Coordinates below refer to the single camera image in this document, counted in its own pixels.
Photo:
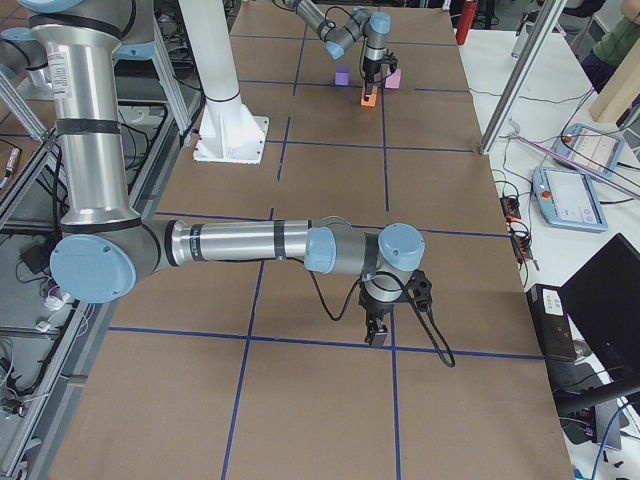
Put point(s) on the far teach pendant tablet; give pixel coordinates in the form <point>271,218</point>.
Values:
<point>592,148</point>

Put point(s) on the orange foam block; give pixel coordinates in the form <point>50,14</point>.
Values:
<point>368,102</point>

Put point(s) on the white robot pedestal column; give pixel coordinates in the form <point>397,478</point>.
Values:
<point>228,131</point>

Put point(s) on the red cylinder tube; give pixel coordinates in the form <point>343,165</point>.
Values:
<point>466,20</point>

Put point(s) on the pink foam block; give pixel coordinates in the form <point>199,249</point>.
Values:
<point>392,80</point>

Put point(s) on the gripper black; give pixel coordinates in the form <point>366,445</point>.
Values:
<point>374,308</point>
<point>370,66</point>

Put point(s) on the near teach pendant tablet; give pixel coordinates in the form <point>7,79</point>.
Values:
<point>567,199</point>

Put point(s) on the purple foam block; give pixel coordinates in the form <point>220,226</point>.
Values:
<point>342,76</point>

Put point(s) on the aluminium frame post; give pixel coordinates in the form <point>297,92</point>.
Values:
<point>531,36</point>

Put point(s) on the black computer box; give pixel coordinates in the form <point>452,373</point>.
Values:
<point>551,323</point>

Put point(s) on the teach pendant tablet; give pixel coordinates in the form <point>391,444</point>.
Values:
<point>567,199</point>
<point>592,148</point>

